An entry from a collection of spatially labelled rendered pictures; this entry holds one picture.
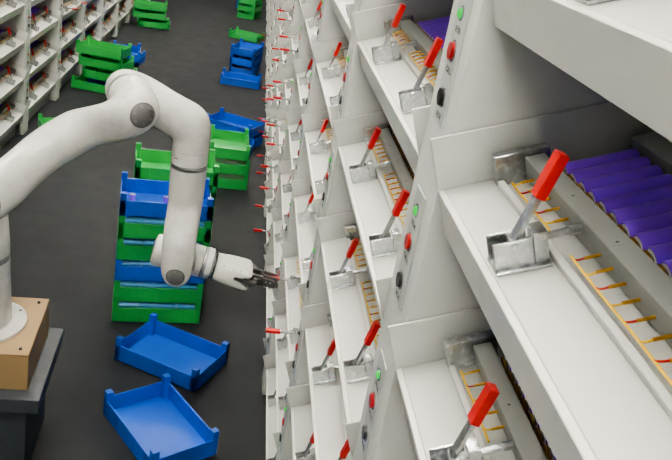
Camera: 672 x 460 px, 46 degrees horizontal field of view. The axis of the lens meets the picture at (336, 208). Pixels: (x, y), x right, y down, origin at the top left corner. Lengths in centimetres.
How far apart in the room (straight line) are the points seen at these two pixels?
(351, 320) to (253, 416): 125
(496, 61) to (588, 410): 35
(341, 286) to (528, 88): 70
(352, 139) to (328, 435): 52
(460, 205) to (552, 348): 22
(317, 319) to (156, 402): 99
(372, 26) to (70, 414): 150
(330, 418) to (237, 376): 128
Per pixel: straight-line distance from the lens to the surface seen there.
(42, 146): 186
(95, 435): 235
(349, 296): 130
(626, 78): 44
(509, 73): 70
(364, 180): 125
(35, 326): 208
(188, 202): 198
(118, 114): 179
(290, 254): 229
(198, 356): 267
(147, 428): 237
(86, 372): 258
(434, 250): 74
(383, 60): 120
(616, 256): 53
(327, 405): 137
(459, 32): 72
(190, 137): 191
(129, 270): 274
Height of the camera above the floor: 149
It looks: 22 degrees down
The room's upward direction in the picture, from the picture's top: 11 degrees clockwise
